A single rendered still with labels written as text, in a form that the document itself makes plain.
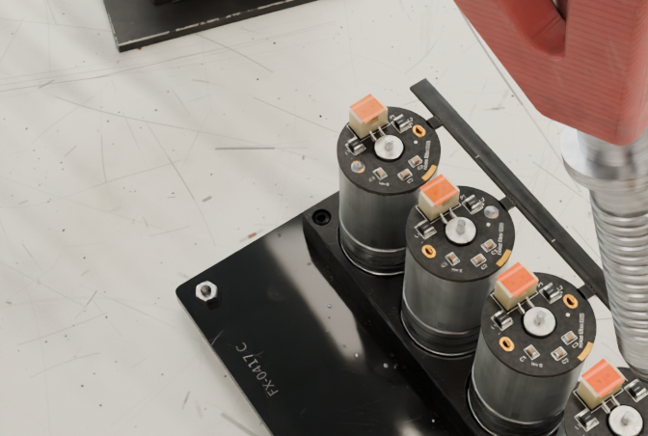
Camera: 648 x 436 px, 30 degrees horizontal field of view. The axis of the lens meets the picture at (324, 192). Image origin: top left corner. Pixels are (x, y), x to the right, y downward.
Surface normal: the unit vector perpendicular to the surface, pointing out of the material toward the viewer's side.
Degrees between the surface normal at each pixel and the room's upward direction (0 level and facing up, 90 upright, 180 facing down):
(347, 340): 0
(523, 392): 90
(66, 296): 0
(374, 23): 0
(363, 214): 90
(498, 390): 90
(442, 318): 90
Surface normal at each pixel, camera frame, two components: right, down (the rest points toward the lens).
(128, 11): -0.03, -0.53
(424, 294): -0.69, 0.62
